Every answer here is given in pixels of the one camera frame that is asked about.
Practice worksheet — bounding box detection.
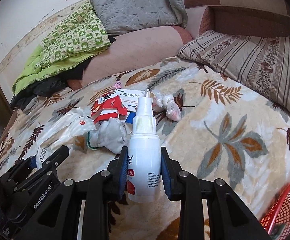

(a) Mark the white spray bottle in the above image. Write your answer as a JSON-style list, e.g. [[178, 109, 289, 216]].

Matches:
[[127, 90, 161, 203]]

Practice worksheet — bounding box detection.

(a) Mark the red mesh trash basket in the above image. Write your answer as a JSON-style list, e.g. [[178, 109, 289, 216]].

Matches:
[[260, 184, 290, 239]]

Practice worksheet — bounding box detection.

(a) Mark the leaf pattern fleece blanket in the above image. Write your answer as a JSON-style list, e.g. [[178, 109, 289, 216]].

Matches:
[[0, 58, 290, 218]]

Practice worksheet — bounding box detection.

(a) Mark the white plastic wrapper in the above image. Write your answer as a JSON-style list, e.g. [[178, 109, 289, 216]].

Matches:
[[36, 107, 96, 169]]

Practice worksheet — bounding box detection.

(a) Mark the crumpled white grey sock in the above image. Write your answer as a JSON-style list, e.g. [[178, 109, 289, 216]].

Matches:
[[87, 118, 127, 154]]

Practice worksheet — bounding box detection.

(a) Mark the black jacket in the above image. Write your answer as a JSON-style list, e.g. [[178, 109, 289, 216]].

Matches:
[[9, 74, 68, 111]]

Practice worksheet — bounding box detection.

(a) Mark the red snack wrapper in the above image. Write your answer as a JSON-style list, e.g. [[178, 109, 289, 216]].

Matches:
[[91, 95, 128, 124]]

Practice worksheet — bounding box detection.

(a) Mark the white medicine box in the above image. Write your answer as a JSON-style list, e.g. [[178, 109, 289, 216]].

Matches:
[[114, 88, 145, 124]]

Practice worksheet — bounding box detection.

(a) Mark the pink candy wrapper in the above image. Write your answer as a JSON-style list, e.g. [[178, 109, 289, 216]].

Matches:
[[112, 80, 122, 90]]

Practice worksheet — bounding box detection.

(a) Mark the striped floral pillow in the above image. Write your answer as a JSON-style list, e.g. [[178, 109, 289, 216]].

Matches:
[[178, 30, 290, 112]]

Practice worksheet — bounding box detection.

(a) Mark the green checkered quilt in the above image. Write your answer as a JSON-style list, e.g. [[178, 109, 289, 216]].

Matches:
[[12, 1, 111, 96]]

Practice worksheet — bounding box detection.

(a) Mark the pink quilted bolster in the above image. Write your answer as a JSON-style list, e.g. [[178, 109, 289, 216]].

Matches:
[[65, 26, 192, 90]]

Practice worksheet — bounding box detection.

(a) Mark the brown padded headboard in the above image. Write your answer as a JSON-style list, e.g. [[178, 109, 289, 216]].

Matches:
[[184, 0, 290, 37]]

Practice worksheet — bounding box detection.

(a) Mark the grey quilted pillow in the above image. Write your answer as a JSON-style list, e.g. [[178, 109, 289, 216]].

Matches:
[[91, 0, 188, 36]]

